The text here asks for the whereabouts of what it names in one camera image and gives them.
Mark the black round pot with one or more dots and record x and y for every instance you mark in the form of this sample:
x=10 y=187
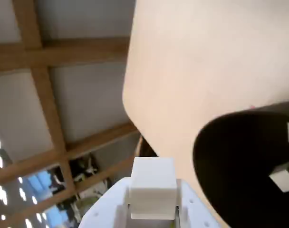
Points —
x=230 y=154

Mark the table leg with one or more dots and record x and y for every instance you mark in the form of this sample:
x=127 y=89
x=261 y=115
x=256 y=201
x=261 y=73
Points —
x=139 y=147

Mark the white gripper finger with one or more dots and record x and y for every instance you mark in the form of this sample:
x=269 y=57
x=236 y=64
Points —
x=104 y=211
x=196 y=213

